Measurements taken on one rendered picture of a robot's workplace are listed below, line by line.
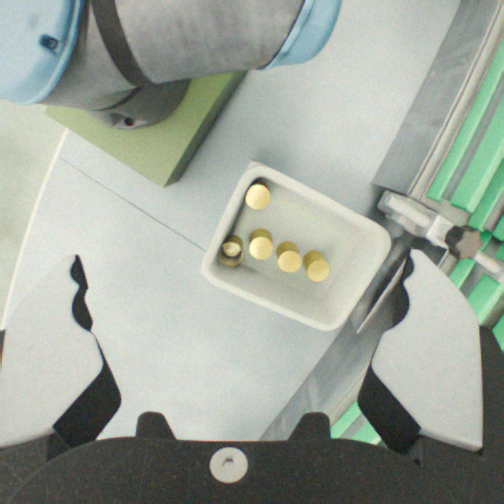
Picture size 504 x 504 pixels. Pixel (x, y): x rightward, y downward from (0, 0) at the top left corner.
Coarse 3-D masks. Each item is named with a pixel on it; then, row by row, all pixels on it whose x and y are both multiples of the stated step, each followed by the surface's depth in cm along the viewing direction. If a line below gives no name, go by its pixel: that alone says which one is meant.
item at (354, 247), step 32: (288, 192) 44; (224, 224) 38; (256, 224) 46; (288, 224) 46; (320, 224) 45; (352, 224) 45; (352, 256) 46; (384, 256) 39; (224, 288) 41; (256, 288) 43; (288, 288) 48; (320, 288) 49; (352, 288) 43; (320, 320) 44
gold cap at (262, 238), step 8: (256, 232) 44; (264, 232) 44; (256, 240) 42; (264, 240) 42; (272, 240) 46; (256, 248) 42; (264, 248) 42; (272, 248) 42; (256, 256) 43; (264, 256) 43
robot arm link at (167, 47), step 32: (128, 0) 13; (160, 0) 14; (192, 0) 14; (224, 0) 13; (256, 0) 14; (288, 0) 14; (320, 0) 14; (128, 32) 15; (160, 32) 15; (192, 32) 15; (224, 32) 15; (256, 32) 16; (288, 32) 16; (320, 32) 16; (160, 64) 17; (192, 64) 18; (224, 64) 18; (256, 64) 19; (288, 64) 20
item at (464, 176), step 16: (496, 64) 26; (496, 80) 25; (480, 96) 28; (496, 96) 25; (480, 112) 27; (496, 112) 24; (464, 128) 29; (480, 128) 27; (496, 128) 24; (464, 144) 28; (480, 144) 26; (496, 144) 23; (448, 160) 30; (464, 160) 28; (480, 160) 25; (496, 160) 23; (448, 176) 29; (464, 176) 27; (480, 176) 24; (432, 192) 31; (448, 192) 29; (464, 192) 26; (480, 192) 24; (464, 208) 25
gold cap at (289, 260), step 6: (282, 246) 45; (288, 246) 44; (294, 246) 45; (276, 252) 46; (282, 252) 43; (288, 252) 42; (294, 252) 42; (282, 258) 43; (288, 258) 43; (294, 258) 43; (300, 258) 43; (282, 264) 43; (288, 264) 43; (294, 264) 43; (300, 264) 43; (288, 270) 43; (294, 270) 43
